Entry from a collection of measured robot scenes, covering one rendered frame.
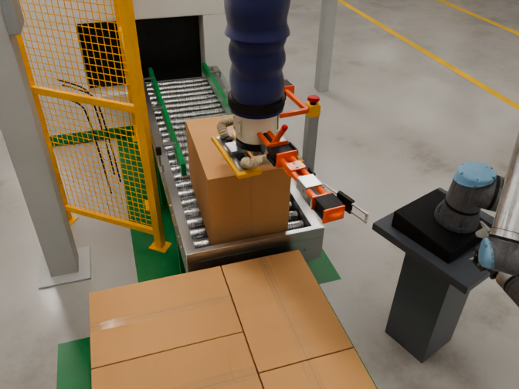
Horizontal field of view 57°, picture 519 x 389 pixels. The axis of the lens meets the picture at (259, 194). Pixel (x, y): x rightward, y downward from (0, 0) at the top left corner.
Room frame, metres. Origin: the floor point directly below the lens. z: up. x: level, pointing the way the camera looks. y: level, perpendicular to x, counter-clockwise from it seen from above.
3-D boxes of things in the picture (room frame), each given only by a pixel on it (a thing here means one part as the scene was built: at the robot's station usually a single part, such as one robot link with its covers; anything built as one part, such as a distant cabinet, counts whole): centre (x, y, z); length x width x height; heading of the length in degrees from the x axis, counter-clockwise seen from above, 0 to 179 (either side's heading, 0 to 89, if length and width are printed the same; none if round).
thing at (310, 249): (1.74, 0.01, 0.48); 0.70 x 0.03 x 0.15; 108
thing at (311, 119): (2.45, -0.29, 0.50); 0.07 x 0.07 x 1.00; 18
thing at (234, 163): (1.71, 0.11, 1.12); 0.34 x 0.10 x 0.05; 24
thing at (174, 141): (3.11, 0.73, 0.60); 1.60 x 0.11 x 0.09; 18
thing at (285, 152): (1.52, -0.08, 1.22); 0.10 x 0.08 x 0.06; 114
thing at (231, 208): (2.09, 0.13, 0.75); 0.60 x 0.40 x 0.40; 17
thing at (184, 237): (2.76, 0.68, 0.50); 2.31 x 0.05 x 0.19; 18
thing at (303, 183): (1.32, -0.17, 1.22); 0.07 x 0.07 x 0.04; 24
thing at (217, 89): (3.28, 0.23, 0.60); 1.60 x 0.11 x 0.09; 18
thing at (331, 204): (1.20, -0.22, 1.22); 0.08 x 0.07 x 0.05; 24
